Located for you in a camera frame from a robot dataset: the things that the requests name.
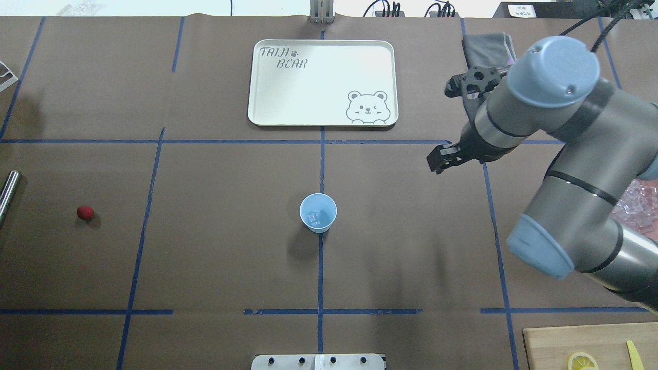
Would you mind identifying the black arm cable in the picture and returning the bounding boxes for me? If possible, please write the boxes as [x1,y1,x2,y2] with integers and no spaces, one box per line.
[558,0,658,54]

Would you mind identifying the aluminium frame post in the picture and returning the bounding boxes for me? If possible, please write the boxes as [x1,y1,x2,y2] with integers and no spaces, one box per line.
[309,0,335,24]

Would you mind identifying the clear ice cube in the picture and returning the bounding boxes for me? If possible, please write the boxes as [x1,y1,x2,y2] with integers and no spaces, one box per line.
[306,211,323,229]

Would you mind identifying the cream bear serving tray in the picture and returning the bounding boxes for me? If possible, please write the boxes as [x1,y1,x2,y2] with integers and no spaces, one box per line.
[247,39,399,128]

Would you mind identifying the pink bowl of ice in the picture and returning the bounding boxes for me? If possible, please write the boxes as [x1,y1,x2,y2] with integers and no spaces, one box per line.
[612,179,657,239]

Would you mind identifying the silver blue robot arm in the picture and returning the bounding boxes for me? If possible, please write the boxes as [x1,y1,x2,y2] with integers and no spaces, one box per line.
[426,35,657,313]

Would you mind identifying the black power box with label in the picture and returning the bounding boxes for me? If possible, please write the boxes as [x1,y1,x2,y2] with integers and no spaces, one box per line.
[492,1,600,19]

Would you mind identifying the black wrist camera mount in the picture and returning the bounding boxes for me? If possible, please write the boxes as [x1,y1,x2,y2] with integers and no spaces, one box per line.
[444,65,511,99]

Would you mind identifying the yellow lemon slices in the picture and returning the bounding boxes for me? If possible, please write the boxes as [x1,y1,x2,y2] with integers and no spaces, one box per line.
[566,352,600,370]

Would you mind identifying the yellow plastic knife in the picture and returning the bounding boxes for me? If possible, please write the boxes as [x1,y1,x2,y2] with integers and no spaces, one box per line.
[627,340,644,370]

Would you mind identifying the steel muddler with black tip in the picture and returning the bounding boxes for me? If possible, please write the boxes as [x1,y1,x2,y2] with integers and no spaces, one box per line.
[1,170,22,227]

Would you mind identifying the wooden cutting board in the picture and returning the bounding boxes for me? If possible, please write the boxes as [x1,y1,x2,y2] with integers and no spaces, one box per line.
[523,323,657,369]

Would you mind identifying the red strawberry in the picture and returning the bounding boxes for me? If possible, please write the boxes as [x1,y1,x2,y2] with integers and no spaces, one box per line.
[76,206,95,221]

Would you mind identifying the cup rack with handle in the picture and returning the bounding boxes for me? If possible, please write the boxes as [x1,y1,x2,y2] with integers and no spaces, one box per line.
[0,61,19,92]

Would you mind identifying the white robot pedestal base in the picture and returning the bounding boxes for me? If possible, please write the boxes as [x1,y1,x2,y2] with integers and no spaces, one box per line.
[251,353,387,369]

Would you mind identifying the light blue paper cup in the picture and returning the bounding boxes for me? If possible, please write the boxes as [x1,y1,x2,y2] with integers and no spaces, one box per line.
[299,193,338,234]

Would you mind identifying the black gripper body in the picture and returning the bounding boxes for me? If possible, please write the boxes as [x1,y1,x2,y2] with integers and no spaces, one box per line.
[452,123,489,165]

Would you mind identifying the grey folded cloth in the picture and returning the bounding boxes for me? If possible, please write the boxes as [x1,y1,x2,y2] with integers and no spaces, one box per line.
[462,32,517,68]

